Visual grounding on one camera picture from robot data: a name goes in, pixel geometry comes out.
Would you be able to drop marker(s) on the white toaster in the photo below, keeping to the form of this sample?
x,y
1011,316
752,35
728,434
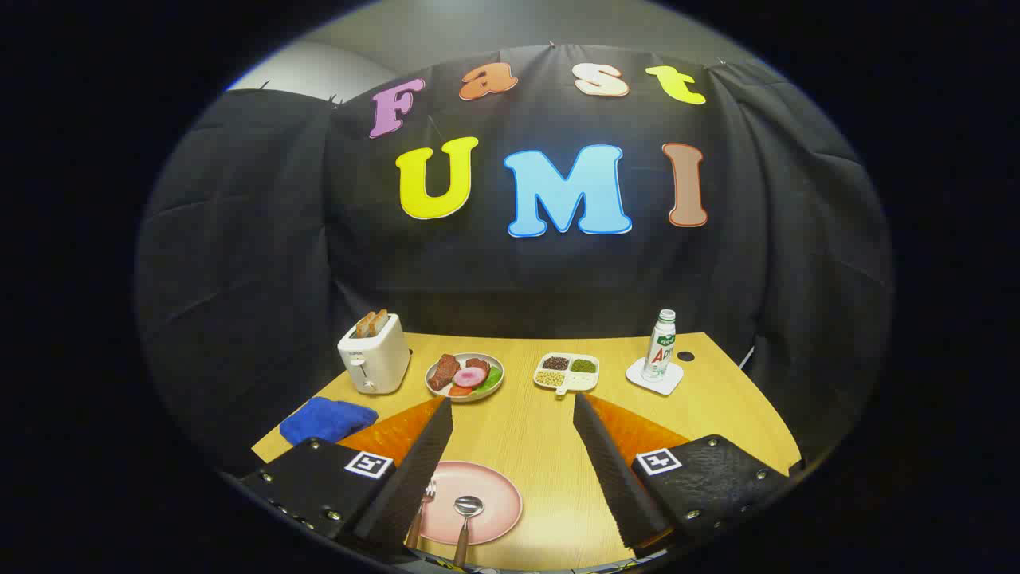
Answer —
x,y
374,359

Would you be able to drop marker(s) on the brown steak piece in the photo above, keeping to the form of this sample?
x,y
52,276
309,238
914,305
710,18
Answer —
x,y
443,372

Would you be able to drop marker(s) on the toast slice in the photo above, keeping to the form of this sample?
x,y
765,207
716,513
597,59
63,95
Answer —
x,y
381,320
365,326

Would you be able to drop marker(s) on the grey food plate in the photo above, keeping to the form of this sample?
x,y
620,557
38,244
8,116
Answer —
x,y
488,394

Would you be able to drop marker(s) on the red tomato slice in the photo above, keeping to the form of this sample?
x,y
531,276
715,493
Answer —
x,y
460,391

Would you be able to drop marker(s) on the pile of black beans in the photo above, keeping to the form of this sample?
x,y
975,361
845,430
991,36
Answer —
x,y
555,363

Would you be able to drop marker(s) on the pink plate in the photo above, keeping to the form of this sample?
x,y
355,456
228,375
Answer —
x,y
498,486

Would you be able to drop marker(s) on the black backdrop cloth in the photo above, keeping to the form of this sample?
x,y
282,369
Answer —
x,y
478,271

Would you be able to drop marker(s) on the pile of yellow soybeans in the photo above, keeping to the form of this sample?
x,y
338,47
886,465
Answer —
x,y
550,379

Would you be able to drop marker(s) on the green lettuce leaf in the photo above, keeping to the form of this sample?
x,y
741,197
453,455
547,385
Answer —
x,y
492,379

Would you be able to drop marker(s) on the white square coaster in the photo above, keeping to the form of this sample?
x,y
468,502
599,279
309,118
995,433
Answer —
x,y
637,373

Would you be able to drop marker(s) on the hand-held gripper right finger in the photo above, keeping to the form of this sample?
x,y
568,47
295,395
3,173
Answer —
x,y
613,470

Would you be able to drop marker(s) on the pile of green beans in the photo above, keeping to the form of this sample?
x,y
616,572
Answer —
x,y
583,365

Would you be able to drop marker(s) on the pink ham slice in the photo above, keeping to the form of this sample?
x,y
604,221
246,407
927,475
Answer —
x,y
468,377

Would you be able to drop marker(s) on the white green-capped drink bottle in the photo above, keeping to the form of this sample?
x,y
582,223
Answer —
x,y
660,351

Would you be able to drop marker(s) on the blue cloth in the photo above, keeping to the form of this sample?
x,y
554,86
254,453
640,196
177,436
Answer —
x,y
327,418

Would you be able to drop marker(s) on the white divided dish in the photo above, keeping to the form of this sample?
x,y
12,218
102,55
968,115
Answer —
x,y
582,381

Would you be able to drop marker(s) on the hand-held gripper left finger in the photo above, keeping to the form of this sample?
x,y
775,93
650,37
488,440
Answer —
x,y
418,470

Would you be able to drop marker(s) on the small brown meat piece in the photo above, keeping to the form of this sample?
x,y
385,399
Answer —
x,y
478,364

